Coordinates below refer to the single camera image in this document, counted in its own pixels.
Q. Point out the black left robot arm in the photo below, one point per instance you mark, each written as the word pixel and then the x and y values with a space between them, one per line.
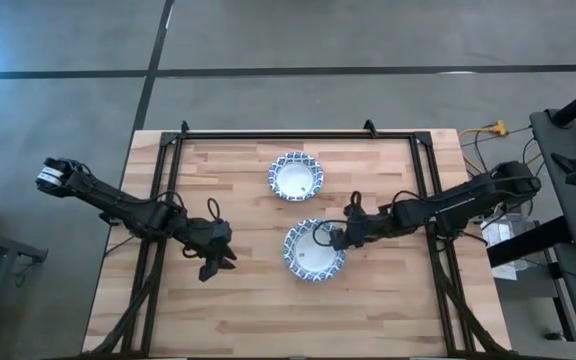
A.
pixel 118 202

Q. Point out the white blue-rimmed paper bowl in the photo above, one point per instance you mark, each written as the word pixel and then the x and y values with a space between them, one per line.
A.
pixel 295 177

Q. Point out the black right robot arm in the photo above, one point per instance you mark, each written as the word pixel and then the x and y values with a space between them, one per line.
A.
pixel 458 200

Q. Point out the white paper sheets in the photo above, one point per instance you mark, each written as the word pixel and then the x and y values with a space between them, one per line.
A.
pixel 500 235

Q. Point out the small black floor object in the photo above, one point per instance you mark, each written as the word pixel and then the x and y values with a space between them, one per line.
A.
pixel 554 335

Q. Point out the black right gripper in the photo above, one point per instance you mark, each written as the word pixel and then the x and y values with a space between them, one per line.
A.
pixel 368 225

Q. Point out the dark grey side desk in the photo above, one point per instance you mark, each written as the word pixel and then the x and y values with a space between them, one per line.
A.
pixel 568 220

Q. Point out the black aluminium table frame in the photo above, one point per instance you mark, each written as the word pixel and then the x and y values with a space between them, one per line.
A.
pixel 293 135

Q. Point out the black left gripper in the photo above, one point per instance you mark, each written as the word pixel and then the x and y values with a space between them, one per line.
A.
pixel 208 235

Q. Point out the large white patterned paper bowl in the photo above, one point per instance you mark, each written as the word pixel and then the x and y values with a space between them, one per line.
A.
pixel 313 257

